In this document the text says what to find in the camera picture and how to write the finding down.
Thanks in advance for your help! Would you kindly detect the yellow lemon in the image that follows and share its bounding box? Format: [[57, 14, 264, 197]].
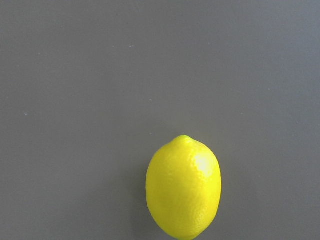
[[145, 135, 222, 240]]

